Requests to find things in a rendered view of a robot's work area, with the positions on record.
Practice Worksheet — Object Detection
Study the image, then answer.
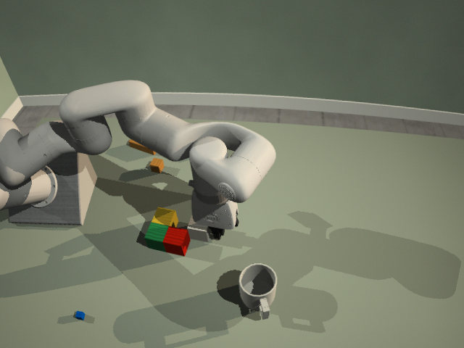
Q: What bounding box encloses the grey mug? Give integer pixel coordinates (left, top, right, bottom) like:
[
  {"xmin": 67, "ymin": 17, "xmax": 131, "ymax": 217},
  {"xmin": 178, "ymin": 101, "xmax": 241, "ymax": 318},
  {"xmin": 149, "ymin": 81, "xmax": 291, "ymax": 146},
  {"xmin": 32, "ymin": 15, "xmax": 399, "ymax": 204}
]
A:
[{"xmin": 239, "ymin": 263, "xmax": 277, "ymax": 320}]

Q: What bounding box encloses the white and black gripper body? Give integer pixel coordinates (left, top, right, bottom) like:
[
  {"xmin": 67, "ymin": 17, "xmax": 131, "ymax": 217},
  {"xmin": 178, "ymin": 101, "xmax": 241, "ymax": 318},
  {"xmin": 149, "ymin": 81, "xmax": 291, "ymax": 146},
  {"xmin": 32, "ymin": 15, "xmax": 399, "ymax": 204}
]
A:
[{"xmin": 191, "ymin": 191, "xmax": 238, "ymax": 230}]

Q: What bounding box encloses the orange cube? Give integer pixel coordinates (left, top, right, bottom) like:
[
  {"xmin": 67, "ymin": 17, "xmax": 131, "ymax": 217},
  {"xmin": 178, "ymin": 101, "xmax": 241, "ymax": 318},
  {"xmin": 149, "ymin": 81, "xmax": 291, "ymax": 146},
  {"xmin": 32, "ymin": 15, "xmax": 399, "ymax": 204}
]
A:
[{"xmin": 150, "ymin": 158, "xmax": 164, "ymax": 173}]

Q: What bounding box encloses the yellow cube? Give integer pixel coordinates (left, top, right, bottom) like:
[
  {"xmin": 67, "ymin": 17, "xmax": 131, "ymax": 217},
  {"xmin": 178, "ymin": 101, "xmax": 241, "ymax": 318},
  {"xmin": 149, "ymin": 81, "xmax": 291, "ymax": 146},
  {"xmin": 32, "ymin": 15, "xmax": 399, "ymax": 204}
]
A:
[{"xmin": 152, "ymin": 207, "xmax": 178, "ymax": 227}]

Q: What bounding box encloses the orange rectangular block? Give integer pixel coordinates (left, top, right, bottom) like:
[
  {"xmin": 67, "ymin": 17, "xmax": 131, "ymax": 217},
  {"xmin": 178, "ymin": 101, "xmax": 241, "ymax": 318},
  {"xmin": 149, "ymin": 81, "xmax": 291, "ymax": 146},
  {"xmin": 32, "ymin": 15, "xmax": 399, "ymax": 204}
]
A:
[{"xmin": 129, "ymin": 140, "xmax": 156, "ymax": 155}]

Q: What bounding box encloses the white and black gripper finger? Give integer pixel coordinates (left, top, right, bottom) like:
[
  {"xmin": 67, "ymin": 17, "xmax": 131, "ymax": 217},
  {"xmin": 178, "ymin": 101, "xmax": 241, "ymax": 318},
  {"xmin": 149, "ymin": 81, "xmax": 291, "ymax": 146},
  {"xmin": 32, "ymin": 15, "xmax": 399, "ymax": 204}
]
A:
[
  {"xmin": 216, "ymin": 217, "xmax": 239, "ymax": 240},
  {"xmin": 208, "ymin": 226, "xmax": 217, "ymax": 239}
]

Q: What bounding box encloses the green cube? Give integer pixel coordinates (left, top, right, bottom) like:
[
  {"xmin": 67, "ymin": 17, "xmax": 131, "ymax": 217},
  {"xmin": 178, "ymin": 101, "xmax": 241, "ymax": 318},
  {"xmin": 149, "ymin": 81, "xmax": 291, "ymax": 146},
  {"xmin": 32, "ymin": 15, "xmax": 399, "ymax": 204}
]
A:
[{"xmin": 144, "ymin": 223, "xmax": 169, "ymax": 252}]

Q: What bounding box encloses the red cube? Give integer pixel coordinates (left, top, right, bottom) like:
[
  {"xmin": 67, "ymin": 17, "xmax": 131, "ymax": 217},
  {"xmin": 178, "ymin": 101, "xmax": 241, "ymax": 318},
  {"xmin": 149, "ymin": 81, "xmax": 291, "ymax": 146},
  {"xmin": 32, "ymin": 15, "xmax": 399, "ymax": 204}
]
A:
[{"xmin": 162, "ymin": 226, "xmax": 190, "ymax": 256}]

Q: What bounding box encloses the small blue cube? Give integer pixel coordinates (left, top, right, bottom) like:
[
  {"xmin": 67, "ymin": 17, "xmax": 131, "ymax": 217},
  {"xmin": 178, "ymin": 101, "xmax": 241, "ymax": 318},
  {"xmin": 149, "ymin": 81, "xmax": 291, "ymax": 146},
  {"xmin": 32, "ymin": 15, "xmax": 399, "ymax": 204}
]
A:
[{"xmin": 75, "ymin": 311, "xmax": 85, "ymax": 320}]

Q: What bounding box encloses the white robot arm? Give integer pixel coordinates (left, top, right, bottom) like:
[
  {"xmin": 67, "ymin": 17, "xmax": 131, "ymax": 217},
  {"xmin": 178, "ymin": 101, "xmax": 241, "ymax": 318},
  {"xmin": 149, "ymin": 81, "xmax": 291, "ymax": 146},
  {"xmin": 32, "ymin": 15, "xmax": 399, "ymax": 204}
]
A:
[{"xmin": 0, "ymin": 80, "xmax": 276, "ymax": 210}]

